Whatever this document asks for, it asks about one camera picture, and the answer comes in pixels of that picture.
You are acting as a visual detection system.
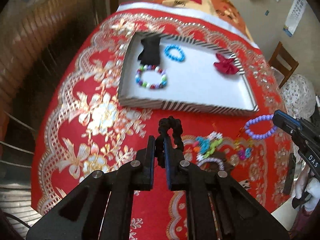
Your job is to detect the purple bead bracelet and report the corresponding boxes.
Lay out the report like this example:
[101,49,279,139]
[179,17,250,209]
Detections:
[244,114,278,140]

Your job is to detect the rainbow small bead bracelet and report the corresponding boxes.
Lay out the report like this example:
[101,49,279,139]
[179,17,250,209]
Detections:
[233,129,254,160]

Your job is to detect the grey white braided bracelet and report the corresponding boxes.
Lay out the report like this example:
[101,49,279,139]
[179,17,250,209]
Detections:
[196,152,225,172]

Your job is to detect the colourful flower bead bracelet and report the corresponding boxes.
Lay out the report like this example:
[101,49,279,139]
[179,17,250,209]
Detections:
[192,130,224,159]

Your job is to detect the red satin bow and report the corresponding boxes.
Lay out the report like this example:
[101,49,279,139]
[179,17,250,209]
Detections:
[213,54,239,75]

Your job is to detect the black scrunchie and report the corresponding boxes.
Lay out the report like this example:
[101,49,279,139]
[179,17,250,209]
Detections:
[155,115,184,168]

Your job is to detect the light blue bead bracelet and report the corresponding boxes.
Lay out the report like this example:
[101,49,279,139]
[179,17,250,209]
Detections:
[164,44,186,62]

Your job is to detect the multicolour large bead bracelet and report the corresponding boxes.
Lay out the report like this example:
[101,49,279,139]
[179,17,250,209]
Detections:
[134,64,168,90]

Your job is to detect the black fabric bow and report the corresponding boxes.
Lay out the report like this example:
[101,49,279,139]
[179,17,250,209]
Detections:
[138,35,161,66]

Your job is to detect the white gloved hand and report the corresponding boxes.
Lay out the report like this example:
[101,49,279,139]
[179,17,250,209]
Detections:
[292,165,320,212]

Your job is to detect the white floral cushion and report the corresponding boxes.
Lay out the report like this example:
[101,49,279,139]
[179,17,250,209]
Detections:
[280,74,316,121]

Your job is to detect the leopard print hair bow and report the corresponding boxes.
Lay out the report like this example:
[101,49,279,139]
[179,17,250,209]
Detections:
[239,179,251,191]

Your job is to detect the brown scrunchie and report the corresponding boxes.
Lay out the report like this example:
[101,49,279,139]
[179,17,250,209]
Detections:
[214,151,235,174]

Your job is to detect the wooden chair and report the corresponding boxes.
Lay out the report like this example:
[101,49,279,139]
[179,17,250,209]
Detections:
[268,42,299,88]

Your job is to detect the red floral tablecloth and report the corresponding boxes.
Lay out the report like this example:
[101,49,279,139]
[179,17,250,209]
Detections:
[30,2,296,240]

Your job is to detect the striped white tray box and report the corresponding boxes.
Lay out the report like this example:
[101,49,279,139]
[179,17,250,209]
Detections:
[118,32,259,115]

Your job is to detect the cartoon love blanket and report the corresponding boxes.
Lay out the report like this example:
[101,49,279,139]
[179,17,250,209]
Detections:
[152,0,253,41]

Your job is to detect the brown wooden door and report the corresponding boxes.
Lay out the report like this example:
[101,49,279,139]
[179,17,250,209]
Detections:
[1,0,119,155]

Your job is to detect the wall calendar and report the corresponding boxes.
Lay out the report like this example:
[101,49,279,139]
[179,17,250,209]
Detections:
[283,0,308,37]

